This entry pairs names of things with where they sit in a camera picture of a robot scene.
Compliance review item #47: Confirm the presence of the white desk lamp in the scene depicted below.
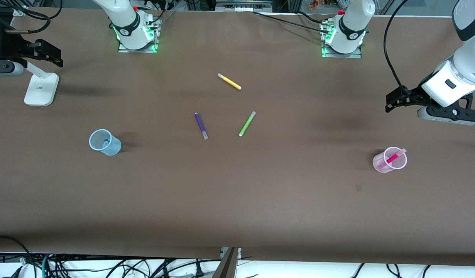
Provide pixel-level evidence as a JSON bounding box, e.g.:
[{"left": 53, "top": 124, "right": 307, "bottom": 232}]
[{"left": 24, "top": 62, "right": 60, "bottom": 107}]

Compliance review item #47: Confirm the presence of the grey table support beam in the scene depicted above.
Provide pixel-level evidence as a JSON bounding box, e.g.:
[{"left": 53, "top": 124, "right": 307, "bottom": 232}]
[{"left": 212, "top": 247, "right": 240, "bottom": 278}]

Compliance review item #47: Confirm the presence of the pink mesh cup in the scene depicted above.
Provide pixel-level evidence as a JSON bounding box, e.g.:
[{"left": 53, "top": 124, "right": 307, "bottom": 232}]
[{"left": 373, "top": 146, "right": 408, "bottom": 173}]

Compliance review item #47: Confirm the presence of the grey metal box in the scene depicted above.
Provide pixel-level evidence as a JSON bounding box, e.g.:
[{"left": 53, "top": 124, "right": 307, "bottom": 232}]
[{"left": 216, "top": 0, "right": 272, "bottom": 12}]

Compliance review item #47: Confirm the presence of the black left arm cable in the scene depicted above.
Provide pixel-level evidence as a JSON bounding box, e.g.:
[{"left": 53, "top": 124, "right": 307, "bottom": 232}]
[{"left": 383, "top": 0, "right": 412, "bottom": 95}]

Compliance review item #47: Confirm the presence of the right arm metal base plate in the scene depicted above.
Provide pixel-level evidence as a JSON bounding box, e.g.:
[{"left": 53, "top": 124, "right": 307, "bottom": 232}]
[{"left": 118, "top": 17, "right": 161, "bottom": 53}]

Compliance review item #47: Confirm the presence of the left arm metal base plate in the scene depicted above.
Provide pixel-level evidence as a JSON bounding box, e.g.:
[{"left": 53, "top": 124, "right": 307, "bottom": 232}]
[{"left": 321, "top": 21, "right": 363, "bottom": 59}]

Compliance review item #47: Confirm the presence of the aluminium frame profile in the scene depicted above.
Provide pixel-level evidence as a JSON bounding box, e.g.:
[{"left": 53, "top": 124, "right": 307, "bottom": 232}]
[{"left": 12, "top": 0, "right": 29, "bottom": 17}]

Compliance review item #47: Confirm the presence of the yellow marker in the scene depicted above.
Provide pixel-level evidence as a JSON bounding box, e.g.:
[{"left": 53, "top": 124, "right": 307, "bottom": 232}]
[{"left": 217, "top": 73, "right": 242, "bottom": 90}]

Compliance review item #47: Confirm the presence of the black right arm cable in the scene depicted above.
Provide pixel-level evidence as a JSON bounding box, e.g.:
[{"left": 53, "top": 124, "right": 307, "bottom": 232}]
[{"left": 0, "top": 0, "right": 63, "bottom": 34}]

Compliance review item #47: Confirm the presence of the green marker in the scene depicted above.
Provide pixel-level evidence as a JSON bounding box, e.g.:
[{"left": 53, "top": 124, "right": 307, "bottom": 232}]
[{"left": 238, "top": 111, "right": 257, "bottom": 137}]

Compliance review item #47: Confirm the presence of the pink marker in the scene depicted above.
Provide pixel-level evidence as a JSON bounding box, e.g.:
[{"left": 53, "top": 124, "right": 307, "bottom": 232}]
[{"left": 378, "top": 148, "right": 407, "bottom": 170}]

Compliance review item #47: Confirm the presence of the black cable on table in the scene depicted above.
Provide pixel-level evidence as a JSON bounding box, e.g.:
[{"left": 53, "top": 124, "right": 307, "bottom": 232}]
[{"left": 253, "top": 11, "right": 334, "bottom": 33}]

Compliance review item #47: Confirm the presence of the blue mesh cup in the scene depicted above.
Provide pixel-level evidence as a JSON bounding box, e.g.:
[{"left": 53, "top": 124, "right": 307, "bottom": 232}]
[{"left": 89, "top": 129, "right": 122, "bottom": 156}]

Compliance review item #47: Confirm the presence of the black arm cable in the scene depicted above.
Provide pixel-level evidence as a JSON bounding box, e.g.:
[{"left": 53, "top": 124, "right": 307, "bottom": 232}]
[
  {"left": 0, "top": 0, "right": 63, "bottom": 34},
  {"left": 383, "top": 0, "right": 412, "bottom": 95}
]

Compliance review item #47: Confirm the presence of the purple marker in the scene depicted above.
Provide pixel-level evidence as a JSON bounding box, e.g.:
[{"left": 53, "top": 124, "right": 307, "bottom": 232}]
[{"left": 194, "top": 112, "right": 209, "bottom": 140}]

